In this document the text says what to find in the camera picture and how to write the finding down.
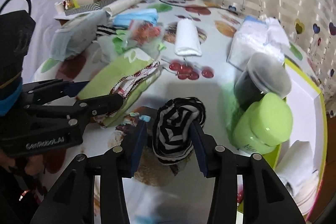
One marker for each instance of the white tissue pack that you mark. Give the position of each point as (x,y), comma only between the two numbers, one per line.
(255,36)

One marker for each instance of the green cloth bag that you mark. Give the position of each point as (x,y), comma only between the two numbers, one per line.
(101,84)

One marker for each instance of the rolled white paper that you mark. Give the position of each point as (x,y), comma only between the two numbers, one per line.
(119,6)

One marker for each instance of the person's left hand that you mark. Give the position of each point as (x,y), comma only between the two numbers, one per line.
(33,166)

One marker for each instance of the green edged white box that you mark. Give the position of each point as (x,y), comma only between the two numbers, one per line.
(300,160)

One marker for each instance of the green lid jar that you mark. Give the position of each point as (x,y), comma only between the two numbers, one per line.
(263,126)

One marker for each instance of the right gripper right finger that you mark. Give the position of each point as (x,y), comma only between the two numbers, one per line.
(265,200)

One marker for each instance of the black white striped sock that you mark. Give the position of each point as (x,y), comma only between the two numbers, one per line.
(171,140)

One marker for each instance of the wet wipes pack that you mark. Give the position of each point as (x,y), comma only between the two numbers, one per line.
(76,35)

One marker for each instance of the dark clear lid jar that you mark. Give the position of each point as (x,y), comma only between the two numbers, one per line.
(263,74)

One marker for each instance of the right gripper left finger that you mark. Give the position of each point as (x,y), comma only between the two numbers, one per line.
(70,200)

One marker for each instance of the clear bag with colourful items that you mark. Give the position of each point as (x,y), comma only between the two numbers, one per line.
(143,34)

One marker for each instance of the zigzag pattern tray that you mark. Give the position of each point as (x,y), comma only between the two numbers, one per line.
(89,7)

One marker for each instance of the blue face masks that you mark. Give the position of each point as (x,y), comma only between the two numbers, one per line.
(124,20)

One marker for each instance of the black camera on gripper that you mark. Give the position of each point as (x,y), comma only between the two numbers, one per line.
(16,32)

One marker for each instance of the rolled white towel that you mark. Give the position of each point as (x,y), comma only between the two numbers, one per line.
(186,40)

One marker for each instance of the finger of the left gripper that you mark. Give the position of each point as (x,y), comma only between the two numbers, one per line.
(46,91)
(101,105)

